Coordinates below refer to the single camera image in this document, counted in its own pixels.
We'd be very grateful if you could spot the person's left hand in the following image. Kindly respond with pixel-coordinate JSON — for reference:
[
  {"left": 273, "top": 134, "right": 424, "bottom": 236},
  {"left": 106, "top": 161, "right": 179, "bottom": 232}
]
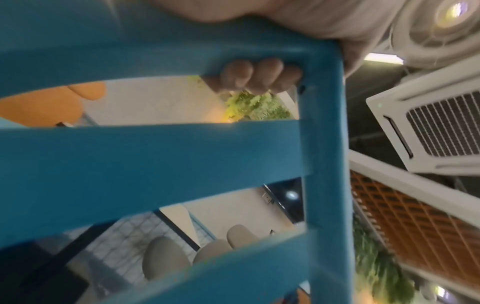
[{"left": 150, "top": 0, "right": 413, "bottom": 95}]

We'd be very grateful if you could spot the blue plastic slatted chair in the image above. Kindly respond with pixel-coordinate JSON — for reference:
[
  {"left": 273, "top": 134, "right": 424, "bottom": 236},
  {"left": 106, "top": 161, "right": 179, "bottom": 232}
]
[{"left": 0, "top": 0, "right": 357, "bottom": 304}]

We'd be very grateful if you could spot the white rectangular ceiling light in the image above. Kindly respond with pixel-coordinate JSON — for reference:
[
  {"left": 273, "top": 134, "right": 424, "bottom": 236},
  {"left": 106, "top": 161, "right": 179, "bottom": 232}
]
[{"left": 363, "top": 52, "right": 407, "bottom": 65}]

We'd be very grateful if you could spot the green leafy plant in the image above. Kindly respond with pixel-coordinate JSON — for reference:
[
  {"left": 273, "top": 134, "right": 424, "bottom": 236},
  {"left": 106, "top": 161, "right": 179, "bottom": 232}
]
[
  {"left": 352, "top": 218, "right": 418, "bottom": 304},
  {"left": 224, "top": 91, "right": 294, "bottom": 123}
]

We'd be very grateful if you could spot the white round ceiling fan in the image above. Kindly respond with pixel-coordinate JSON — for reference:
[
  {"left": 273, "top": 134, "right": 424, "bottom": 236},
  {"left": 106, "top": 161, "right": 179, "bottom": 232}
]
[{"left": 388, "top": 0, "right": 480, "bottom": 70}]

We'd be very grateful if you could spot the white ceiling air conditioner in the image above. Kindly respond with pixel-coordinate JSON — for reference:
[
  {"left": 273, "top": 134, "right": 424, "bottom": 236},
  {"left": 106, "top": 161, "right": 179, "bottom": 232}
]
[{"left": 365, "top": 64, "right": 480, "bottom": 174}]

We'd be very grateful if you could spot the dark glass window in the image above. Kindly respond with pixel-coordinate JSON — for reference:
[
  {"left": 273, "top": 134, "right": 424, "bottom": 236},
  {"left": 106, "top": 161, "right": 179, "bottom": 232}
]
[{"left": 261, "top": 179, "right": 305, "bottom": 224}]

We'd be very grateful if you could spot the beige round chair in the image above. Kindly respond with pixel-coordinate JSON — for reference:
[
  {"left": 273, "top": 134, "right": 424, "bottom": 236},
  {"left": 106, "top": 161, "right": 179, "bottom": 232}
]
[
  {"left": 192, "top": 238, "right": 234, "bottom": 265},
  {"left": 141, "top": 236, "right": 193, "bottom": 281},
  {"left": 226, "top": 224, "right": 264, "bottom": 249}
]

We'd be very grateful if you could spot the orange chair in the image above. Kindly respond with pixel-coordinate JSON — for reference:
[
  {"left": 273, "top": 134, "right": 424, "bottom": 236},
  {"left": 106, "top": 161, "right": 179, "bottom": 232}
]
[
  {"left": 0, "top": 86, "right": 84, "bottom": 128},
  {"left": 67, "top": 81, "right": 108, "bottom": 102}
]

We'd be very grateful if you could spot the orange lattice panel white frame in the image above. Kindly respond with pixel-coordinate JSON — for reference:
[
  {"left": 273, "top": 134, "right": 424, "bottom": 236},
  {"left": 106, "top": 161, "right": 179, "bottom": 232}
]
[{"left": 348, "top": 150, "right": 480, "bottom": 304}]

